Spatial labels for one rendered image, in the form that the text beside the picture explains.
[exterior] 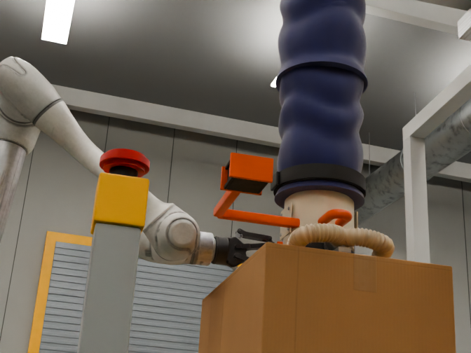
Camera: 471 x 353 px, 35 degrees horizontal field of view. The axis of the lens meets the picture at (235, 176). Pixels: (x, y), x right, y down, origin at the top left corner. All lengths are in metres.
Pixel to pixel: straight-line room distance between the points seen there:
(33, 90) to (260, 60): 8.83
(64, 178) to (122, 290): 11.04
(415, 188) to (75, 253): 6.96
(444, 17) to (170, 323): 5.86
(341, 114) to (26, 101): 0.80
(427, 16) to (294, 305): 8.15
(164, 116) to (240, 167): 10.62
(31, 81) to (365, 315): 1.05
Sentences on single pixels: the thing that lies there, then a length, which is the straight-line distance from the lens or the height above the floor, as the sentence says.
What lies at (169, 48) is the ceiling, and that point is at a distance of 10.63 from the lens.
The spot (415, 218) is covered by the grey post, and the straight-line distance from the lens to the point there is 5.49.
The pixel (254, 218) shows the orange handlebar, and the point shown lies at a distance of 1.72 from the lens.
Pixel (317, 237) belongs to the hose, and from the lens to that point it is 1.61.
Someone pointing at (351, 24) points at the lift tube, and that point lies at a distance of 1.97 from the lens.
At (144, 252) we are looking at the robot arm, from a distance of 1.95.
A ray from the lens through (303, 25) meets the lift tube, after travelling 1.95.
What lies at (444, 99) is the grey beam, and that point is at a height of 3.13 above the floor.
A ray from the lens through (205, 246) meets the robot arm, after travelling 1.97.
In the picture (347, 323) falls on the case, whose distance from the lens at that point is 1.48.
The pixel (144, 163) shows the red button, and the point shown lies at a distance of 1.04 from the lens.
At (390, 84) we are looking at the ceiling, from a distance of 11.32.
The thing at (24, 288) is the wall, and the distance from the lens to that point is 11.47.
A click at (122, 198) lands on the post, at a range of 1.01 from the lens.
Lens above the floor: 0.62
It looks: 22 degrees up
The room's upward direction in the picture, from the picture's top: 3 degrees clockwise
